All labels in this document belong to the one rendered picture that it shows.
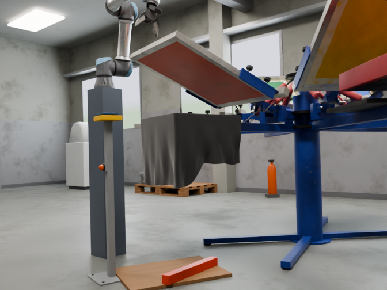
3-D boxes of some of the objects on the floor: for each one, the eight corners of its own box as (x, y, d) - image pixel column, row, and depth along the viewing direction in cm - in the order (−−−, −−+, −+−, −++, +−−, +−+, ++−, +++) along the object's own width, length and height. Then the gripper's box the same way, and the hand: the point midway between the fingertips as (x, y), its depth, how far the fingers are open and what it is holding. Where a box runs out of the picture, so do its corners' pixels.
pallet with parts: (132, 193, 722) (131, 172, 723) (167, 189, 791) (166, 170, 792) (186, 197, 634) (186, 174, 635) (220, 191, 703) (220, 171, 704)
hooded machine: (65, 188, 864) (64, 123, 867) (89, 186, 910) (88, 123, 912) (84, 190, 815) (82, 120, 817) (109, 187, 860) (107, 121, 863)
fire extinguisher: (283, 196, 607) (282, 159, 608) (275, 198, 588) (274, 159, 589) (269, 195, 624) (268, 159, 625) (260, 197, 605) (260, 160, 606)
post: (100, 286, 218) (96, 113, 220) (87, 276, 237) (83, 116, 238) (136, 278, 231) (132, 114, 232) (121, 269, 249) (117, 117, 251)
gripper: (162, 13, 252) (154, 41, 249) (135, -2, 242) (126, 27, 238) (169, 8, 245) (161, 38, 242) (141, -7, 235) (132, 23, 231)
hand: (146, 32), depth 238 cm, fingers open, 14 cm apart
